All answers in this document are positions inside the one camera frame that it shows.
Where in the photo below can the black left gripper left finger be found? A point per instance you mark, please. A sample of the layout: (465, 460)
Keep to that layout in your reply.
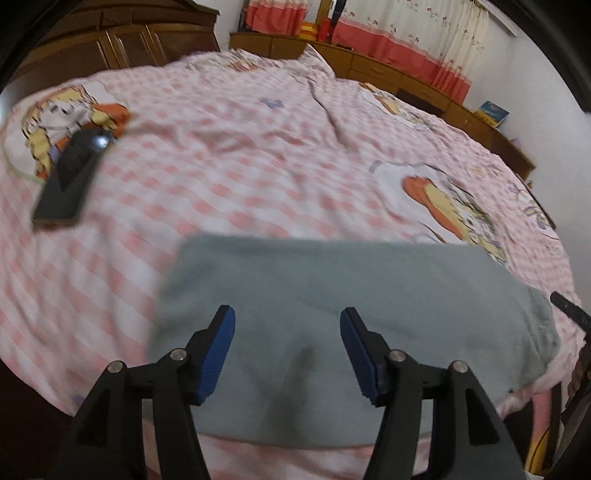
(106, 437)

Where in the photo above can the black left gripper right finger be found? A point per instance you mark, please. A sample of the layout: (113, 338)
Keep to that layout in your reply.
(438, 423)

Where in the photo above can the grey pants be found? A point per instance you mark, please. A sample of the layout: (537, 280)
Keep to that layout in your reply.
(287, 381)

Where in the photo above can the black smartphone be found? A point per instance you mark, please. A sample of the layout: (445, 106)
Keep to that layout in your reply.
(62, 198)

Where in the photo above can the pink checkered cartoon bedspread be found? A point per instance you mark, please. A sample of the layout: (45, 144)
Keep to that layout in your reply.
(233, 144)

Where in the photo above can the long wooden cabinet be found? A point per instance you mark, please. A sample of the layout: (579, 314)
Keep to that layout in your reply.
(347, 64)

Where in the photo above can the right floral red-hem curtain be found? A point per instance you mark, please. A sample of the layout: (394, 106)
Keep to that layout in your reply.
(435, 41)

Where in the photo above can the floral red-hem curtain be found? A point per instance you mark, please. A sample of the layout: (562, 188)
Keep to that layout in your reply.
(276, 17)
(435, 41)

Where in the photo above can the dark wooden headboard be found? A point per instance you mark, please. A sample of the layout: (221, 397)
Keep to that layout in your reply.
(107, 35)

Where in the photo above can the red and yellow containers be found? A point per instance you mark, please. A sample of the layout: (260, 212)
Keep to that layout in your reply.
(315, 32)

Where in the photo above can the left floral red-hem curtain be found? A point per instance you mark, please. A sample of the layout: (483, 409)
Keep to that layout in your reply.
(276, 17)

